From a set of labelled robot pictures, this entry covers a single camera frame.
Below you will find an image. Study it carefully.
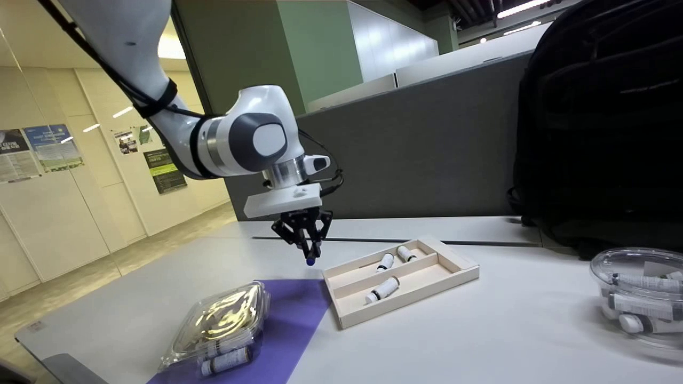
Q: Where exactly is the grey desk cable channel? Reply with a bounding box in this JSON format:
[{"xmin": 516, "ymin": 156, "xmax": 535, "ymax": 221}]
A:
[{"xmin": 244, "ymin": 216, "xmax": 537, "ymax": 247}]

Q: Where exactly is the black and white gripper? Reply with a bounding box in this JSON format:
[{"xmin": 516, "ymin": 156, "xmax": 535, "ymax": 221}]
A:
[{"xmin": 241, "ymin": 181, "xmax": 336, "ymax": 267}]

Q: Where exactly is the small wall photo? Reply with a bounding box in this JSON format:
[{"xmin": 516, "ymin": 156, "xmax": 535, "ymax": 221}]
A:
[{"xmin": 116, "ymin": 128, "xmax": 141, "ymax": 156}]

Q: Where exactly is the purple mat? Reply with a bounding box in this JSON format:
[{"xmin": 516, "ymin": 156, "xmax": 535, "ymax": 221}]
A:
[{"xmin": 145, "ymin": 278, "xmax": 334, "ymax": 384}]

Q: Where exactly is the blue green wall poster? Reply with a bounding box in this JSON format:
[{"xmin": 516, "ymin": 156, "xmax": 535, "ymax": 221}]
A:
[{"xmin": 22, "ymin": 122, "xmax": 86, "ymax": 174}]

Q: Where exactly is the clear round bowl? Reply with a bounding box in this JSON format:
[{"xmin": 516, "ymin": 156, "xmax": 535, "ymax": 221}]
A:
[{"xmin": 588, "ymin": 246, "xmax": 683, "ymax": 364}]

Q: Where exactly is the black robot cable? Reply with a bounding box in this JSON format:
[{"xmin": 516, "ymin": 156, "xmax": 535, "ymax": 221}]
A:
[{"xmin": 35, "ymin": 0, "xmax": 216, "ymax": 179}]

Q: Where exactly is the grey desk partition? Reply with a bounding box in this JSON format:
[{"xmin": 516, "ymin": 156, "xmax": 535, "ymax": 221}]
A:
[{"xmin": 298, "ymin": 51, "xmax": 537, "ymax": 219}]

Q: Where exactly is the ceiling tube light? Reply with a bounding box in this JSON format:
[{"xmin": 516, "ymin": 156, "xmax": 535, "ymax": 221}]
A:
[{"xmin": 496, "ymin": 0, "xmax": 553, "ymax": 22}]

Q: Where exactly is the clear plastic container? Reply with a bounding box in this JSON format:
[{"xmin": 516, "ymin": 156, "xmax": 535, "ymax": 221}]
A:
[{"xmin": 159, "ymin": 278, "xmax": 274, "ymax": 380}]

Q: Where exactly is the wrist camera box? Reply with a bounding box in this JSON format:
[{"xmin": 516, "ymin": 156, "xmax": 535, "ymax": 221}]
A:
[{"xmin": 298, "ymin": 151, "xmax": 334, "ymax": 179}]

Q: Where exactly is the wall poster with dark header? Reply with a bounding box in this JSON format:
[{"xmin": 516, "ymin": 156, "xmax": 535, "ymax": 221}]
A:
[{"xmin": 0, "ymin": 125, "xmax": 44, "ymax": 186}]

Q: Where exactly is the wooden compartment box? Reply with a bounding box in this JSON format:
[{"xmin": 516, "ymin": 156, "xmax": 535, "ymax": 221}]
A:
[{"xmin": 323, "ymin": 236, "xmax": 481, "ymax": 330}]

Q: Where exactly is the green pillar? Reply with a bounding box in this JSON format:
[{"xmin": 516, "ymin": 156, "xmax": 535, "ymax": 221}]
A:
[{"xmin": 169, "ymin": 0, "xmax": 366, "ymax": 120}]

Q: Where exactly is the dark green wall poster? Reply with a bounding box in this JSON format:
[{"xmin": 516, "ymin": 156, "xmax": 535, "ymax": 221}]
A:
[{"xmin": 144, "ymin": 148, "xmax": 190, "ymax": 196}]

